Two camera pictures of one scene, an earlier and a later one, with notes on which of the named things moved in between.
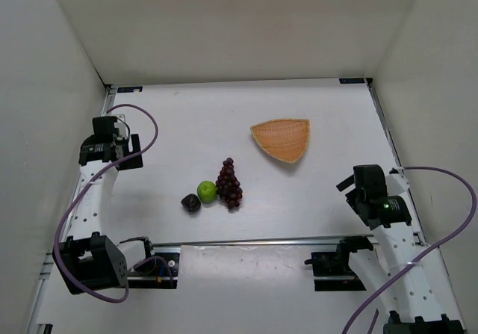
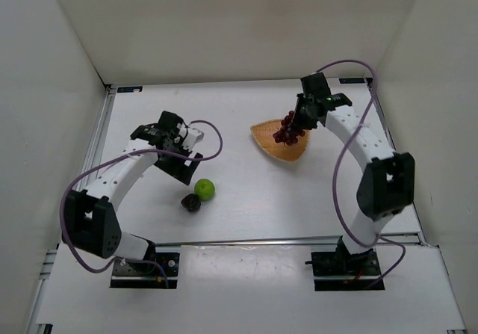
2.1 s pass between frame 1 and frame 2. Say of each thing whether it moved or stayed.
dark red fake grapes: moved
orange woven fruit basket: stayed
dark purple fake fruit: stayed
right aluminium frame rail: stayed
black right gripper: moved
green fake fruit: stayed
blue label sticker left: stayed
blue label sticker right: stayed
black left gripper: moved
